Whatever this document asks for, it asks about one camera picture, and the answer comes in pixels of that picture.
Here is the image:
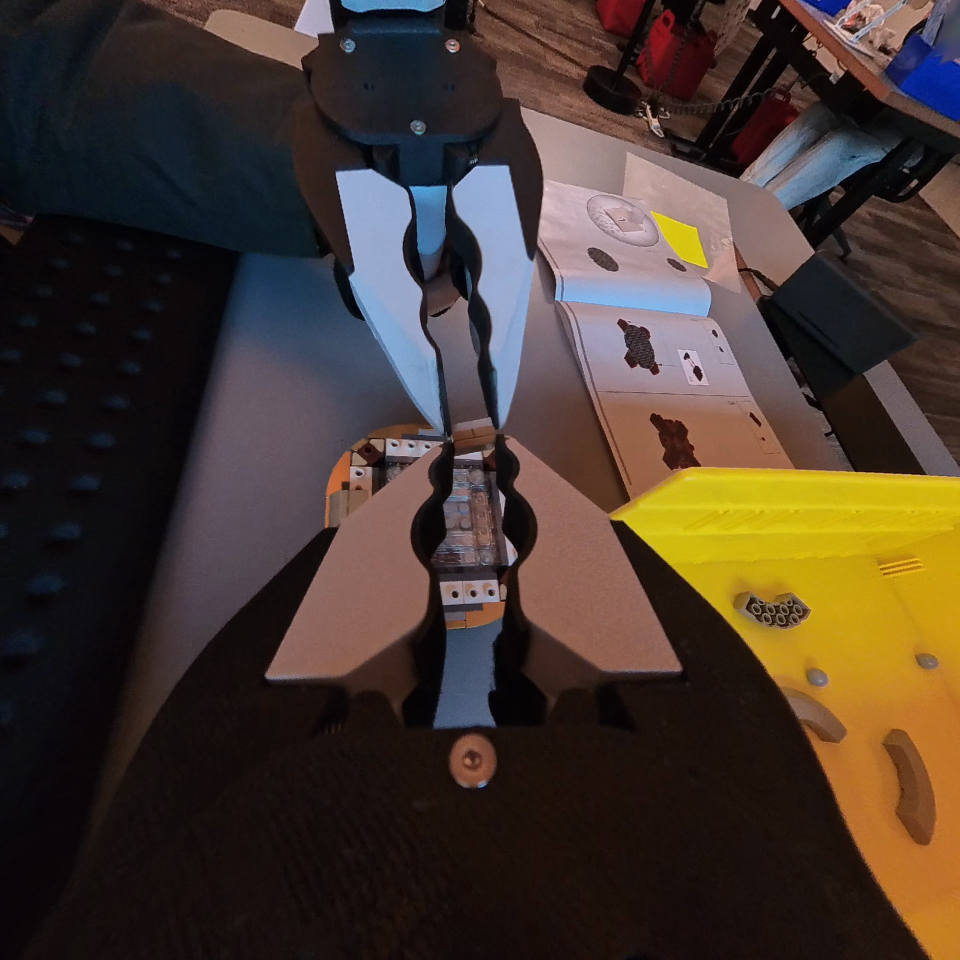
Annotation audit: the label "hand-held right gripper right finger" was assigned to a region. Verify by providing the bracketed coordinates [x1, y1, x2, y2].
[489, 435, 685, 727]

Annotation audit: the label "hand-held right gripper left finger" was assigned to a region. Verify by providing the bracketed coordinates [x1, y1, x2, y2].
[264, 441, 459, 729]

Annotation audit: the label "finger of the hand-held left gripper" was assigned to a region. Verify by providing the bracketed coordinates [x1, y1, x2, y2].
[335, 168, 451, 438]
[448, 163, 537, 432]

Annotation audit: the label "round toy brick model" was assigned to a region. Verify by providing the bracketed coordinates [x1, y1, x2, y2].
[324, 423, 526, 631]

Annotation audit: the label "yellow plastic bin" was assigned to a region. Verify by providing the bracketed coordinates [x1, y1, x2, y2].
[609, 466, 960, 960]

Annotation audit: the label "person's left forearm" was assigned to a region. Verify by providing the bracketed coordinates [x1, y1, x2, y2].
[0, 0, 339, 260]

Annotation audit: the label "open instruction booklet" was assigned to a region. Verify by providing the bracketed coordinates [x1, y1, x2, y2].
[536, 180, 796, 500]

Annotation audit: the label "scattered loose toy bricks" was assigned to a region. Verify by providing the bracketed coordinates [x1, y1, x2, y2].
[731, 588, 942, 849]

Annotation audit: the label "yellow sticky note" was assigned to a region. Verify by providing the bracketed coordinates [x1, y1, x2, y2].
[648, 210, 710, 270]

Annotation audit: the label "clear plastic sheet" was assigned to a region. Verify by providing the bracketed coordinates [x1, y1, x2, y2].
[622, 152, 744, 295]

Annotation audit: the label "black pole stand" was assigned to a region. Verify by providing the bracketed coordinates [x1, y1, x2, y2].
[582, 0, 654, 115]

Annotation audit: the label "red container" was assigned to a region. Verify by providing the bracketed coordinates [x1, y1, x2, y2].
[731, 90, 800, 168]
[636, 9, 717, 102]
[596, 0, 648, 39]

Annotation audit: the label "black dotted mat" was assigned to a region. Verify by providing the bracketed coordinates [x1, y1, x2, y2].
[0, 213, 241, 960]

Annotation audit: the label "black power box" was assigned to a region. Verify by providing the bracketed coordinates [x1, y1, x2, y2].
[761, 251, 920, 406]

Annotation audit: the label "wooden top work table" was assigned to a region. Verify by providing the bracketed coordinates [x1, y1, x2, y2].
[690, 0, 960, 249]

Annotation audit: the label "blue plastic bin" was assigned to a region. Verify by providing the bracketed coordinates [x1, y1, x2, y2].
[885, 33, 960, 121]

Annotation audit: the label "black power cable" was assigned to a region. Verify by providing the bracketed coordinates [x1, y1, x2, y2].
[733, 243, 781, 305]

